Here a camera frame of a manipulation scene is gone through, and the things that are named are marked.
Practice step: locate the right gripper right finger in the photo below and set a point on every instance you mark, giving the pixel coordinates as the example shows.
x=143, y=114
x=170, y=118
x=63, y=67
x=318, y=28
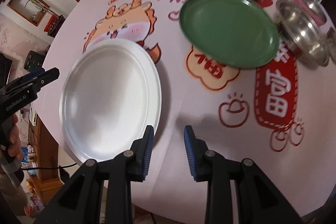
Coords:
x=258, y=199

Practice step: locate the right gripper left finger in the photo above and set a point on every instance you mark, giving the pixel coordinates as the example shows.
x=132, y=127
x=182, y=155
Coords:
x=79, y=200

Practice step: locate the white paper plate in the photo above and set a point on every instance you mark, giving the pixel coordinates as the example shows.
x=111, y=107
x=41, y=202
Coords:
x=109, y=97

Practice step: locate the large steel bowl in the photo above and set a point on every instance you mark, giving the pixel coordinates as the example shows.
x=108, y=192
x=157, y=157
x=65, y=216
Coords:
x=301, y=34

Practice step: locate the green plate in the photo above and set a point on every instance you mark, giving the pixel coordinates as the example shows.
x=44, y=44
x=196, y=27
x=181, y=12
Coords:
x=237, y=33

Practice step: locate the pink steel bowl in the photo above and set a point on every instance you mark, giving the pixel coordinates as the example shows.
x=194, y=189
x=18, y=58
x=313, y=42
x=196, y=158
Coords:
x=313, y=9

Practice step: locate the small steel bowl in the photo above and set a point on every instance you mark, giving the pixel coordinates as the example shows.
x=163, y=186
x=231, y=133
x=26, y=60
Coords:
x=331, y=43

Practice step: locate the person left hand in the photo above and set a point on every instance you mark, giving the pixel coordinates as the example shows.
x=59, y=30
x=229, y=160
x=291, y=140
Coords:
x=14, y=149

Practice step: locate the red crate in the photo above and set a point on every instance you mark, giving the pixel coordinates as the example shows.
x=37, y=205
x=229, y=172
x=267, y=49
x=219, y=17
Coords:
x=53, y=25

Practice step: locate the pink printed tablecloth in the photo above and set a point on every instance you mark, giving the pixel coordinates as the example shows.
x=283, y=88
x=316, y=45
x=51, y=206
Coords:
x=281, y=116

